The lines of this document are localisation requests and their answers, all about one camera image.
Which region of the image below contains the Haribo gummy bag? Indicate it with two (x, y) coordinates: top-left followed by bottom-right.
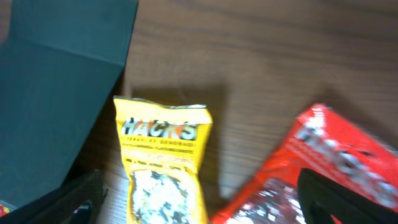
(0, 204), (10, 217)

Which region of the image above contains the red Hacks candy bag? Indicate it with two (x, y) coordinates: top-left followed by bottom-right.
(210, 103), (397, 223)

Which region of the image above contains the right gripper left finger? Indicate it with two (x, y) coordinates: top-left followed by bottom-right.
(1, 170), (108, 224)

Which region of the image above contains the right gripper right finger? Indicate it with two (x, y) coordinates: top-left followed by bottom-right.
(297, 168), (397, 224)

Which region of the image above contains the yellow Hacks candy bag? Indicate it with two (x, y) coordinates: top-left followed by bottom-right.
(113, 96), (213, 224)

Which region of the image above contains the dark green open box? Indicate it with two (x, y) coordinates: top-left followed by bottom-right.
(1, 0), (138, 209)

